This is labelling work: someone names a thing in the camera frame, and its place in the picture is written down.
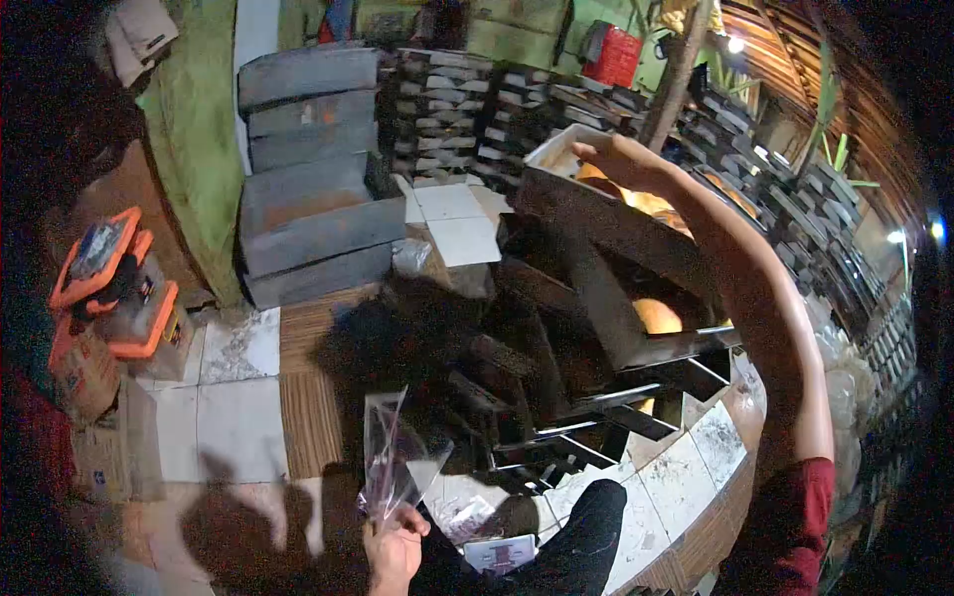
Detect person's left hand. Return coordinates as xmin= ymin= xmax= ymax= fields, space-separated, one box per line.
xmin=362 ymin=506 xmax=432 ymax=596

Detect person's right hand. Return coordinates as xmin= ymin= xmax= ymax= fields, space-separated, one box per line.
xmin=571 ymin=134 xmax=675 ymax=196

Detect person's left fingers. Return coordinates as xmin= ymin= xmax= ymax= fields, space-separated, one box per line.
xmin=363 ymin=516 xmax=396 ymax=552

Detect person's right fingers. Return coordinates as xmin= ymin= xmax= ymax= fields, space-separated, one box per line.
xmin=571 ymin=140 xmax=621 ymax=174

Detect clear plastic bag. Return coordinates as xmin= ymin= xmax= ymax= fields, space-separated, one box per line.
xmin=357 ymin=386 xmax=455 ymax=531

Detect white box of bread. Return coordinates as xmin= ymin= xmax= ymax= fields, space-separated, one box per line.
xmin=524 ymin=123 xmax=696 ymax=241

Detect crumpled clear plastic wrapper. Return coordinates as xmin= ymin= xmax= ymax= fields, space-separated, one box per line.
xmin=444 ymin=495 xmax=499 ymax=546

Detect white printed card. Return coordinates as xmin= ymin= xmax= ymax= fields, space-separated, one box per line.
xmin=463 ymin=533 xmax=538 ymax=575

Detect red container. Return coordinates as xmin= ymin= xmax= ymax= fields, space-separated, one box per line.
xmin=580 ymin=20 xmax=645 ymax=90

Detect black metal tin rack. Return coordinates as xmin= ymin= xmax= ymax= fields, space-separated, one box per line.
xmin=446 ymin=167 xmax=746 ymax=494

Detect person's legs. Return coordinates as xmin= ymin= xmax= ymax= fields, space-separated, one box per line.
xmin=414 ymin=479 xmax=629 ymax=596

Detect orange bread loaf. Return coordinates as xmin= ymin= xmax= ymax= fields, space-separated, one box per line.
xmin=632 ymin=298 xmax=684 ymax=335

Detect long shelf of baking tins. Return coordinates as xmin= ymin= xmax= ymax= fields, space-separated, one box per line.
xmin=671 ymin=67 xmax=921 ymax=403

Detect stack of grey trays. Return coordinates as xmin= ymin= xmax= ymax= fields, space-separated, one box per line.
xmin=236 ymin=47 xmax=408 ymax=311

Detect orange clear storage box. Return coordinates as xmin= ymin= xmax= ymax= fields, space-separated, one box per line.
xmin=95 ymin=257 xmax=181 ymax=362

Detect brown cardboard box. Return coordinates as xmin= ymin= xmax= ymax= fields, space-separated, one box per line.
xmin=49 ymin=328 xmax=124 ymax=427

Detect pile of clear plastic bags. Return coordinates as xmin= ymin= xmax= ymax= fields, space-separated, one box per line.
xmin=803 ymin=294 xmax=880 ymax=515

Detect person's body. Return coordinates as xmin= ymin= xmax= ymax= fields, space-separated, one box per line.
xmin=712 ymin=320 xmax=837 ymax=596

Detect orange lidded tool case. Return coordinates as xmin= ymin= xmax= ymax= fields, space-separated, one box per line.
xmin=49 ymin=206 xmax=155 ymax=314

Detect beige folded cloth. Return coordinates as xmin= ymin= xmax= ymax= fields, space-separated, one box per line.
xmin=104 ymin=0 xmax=180 ymax=89

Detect wooden post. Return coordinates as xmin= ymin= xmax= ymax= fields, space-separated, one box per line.
xmin=639 ymin=0 xmax=716 ymax=153

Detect wall of stacked baking tins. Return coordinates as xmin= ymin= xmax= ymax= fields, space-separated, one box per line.
xmin=382 ymin=47 xmax=651 ymax=191

